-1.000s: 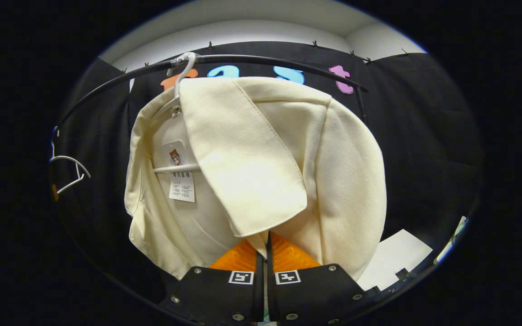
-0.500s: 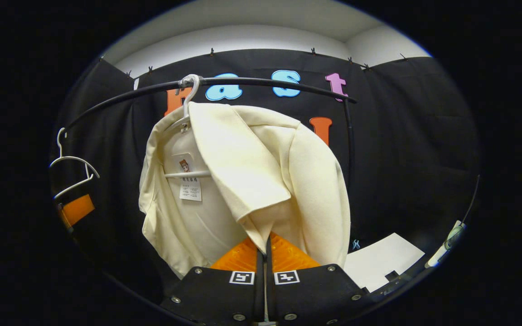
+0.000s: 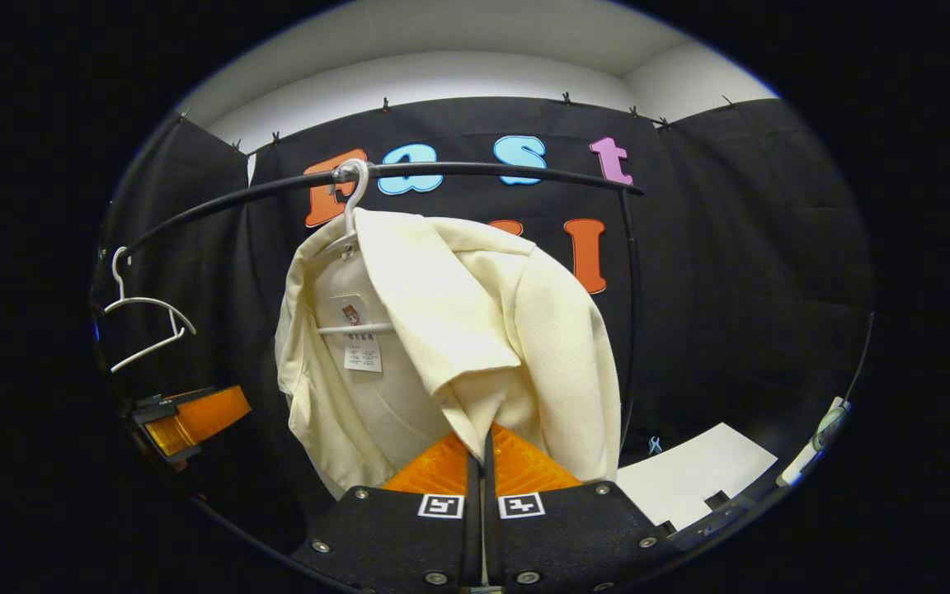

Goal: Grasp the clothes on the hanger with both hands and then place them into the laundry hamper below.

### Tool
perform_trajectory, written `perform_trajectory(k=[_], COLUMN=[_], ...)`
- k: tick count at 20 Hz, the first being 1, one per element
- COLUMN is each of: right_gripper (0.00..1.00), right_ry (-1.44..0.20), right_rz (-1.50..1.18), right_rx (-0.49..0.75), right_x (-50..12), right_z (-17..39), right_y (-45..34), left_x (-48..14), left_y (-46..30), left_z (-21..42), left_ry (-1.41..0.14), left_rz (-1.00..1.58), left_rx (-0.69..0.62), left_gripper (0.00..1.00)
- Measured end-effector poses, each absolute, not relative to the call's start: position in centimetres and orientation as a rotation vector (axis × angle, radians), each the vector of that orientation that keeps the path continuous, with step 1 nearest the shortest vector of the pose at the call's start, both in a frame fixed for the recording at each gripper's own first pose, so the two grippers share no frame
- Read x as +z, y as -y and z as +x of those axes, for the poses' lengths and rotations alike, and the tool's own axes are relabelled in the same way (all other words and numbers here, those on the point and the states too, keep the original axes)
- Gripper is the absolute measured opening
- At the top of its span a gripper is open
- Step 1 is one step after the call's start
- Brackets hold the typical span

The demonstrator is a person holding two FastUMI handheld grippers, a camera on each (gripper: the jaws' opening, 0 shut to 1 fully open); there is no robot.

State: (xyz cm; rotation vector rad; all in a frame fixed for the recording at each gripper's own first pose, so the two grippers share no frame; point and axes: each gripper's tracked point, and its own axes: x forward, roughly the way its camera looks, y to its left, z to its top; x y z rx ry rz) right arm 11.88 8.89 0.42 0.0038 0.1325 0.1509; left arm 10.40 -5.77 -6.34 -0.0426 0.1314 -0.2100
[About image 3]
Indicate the black backdrop cloth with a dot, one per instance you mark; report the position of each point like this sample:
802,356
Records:
731,289

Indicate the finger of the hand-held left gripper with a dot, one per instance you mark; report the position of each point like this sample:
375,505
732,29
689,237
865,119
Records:
199,417

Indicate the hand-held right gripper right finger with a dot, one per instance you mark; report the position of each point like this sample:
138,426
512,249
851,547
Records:
574,536

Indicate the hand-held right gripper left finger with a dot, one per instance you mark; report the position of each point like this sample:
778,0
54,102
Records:
392,536

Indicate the black clothes rack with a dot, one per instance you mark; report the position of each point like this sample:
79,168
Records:
475,169

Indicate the light blue clip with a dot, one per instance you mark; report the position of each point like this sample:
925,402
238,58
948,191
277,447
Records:
655,445

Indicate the cream jacket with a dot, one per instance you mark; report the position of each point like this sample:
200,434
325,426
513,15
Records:
524,346

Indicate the white plastic clothes hanger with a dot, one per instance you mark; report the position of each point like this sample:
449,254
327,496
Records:
149,299
353,216

